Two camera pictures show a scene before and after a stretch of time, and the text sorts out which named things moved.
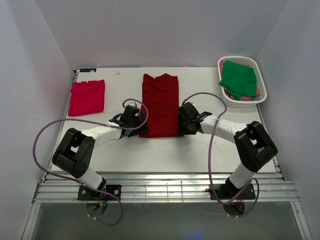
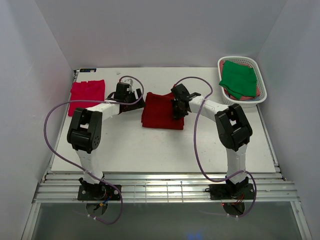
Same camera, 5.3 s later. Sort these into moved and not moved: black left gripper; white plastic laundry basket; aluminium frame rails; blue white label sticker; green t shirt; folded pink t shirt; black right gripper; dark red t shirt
Moved: black left gripper; dark red t shirt; black right gripper
Not moved: folded pink t shirt; aluminium frame rails; green t shirt; white plastic laundry basket; blue white label sticker
